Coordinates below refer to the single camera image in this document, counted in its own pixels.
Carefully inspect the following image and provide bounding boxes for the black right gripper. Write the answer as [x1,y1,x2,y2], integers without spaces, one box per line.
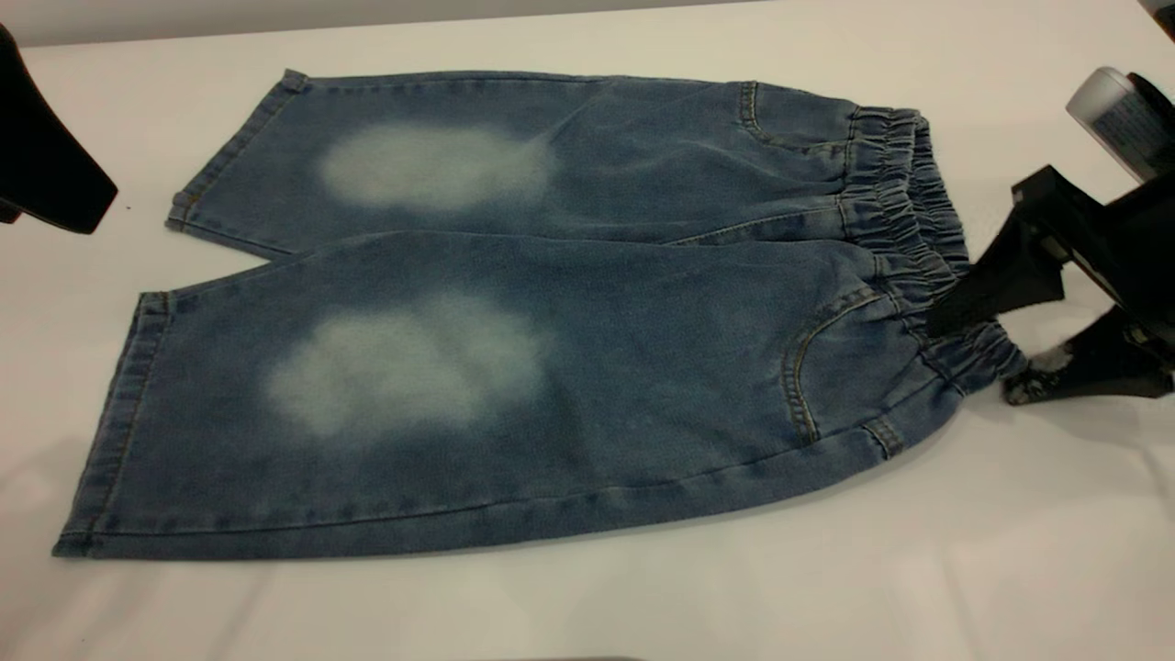
[926,165,1175,406]

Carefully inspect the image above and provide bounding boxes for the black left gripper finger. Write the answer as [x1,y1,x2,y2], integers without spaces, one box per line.
[0,23,119,234]

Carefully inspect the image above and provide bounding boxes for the blue denim shorts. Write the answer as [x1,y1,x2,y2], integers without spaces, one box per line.
[52,70,1027,561]

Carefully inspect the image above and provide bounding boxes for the dark background object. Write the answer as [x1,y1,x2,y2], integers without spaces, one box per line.
[1138,0,1175,43]

